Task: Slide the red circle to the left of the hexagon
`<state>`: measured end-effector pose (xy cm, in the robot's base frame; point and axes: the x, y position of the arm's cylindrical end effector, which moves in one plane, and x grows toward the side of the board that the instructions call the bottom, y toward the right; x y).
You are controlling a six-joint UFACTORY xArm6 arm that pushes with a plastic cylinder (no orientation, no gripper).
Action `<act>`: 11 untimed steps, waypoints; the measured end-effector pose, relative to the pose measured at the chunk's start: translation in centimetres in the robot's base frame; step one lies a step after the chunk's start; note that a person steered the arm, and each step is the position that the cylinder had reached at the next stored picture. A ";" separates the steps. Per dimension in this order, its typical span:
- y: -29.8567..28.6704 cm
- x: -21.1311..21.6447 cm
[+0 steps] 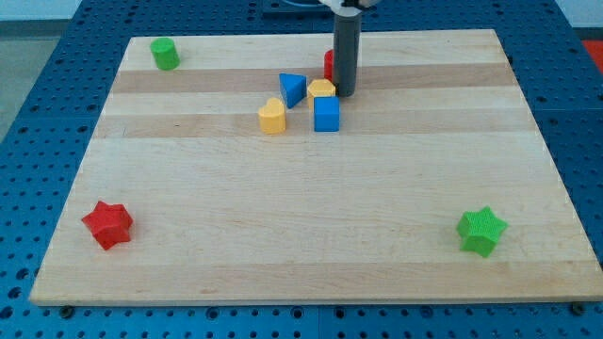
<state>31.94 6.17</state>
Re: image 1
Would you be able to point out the green star block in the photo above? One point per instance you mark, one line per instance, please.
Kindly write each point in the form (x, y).
(480, 231)

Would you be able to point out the red cylinder block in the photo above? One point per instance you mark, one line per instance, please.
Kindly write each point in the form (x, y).
(328, 65)

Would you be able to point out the dark blue base plate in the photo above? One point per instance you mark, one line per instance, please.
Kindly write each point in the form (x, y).
(292, 8)

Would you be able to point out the wooden board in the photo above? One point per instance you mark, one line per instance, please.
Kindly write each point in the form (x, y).
(226, 215)

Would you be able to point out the yellow heart block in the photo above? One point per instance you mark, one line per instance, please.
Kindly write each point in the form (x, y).
(272, 118)

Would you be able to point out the blue cube block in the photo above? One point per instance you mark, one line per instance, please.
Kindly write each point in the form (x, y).
(326, 114)

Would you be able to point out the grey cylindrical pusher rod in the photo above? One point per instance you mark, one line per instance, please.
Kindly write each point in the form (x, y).
(347, 29)

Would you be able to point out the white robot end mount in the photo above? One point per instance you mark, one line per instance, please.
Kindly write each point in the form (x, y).
(348, 7)

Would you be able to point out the green cylinder block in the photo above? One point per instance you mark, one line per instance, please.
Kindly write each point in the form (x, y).
(165, 54)

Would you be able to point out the blue triangle block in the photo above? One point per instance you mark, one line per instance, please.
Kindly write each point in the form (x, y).
(293, 88)

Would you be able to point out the yellow hexagon block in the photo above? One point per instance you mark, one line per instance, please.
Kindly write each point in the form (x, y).
(319, 88)

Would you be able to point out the red star block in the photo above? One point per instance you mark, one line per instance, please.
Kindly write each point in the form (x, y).
(109, 224)

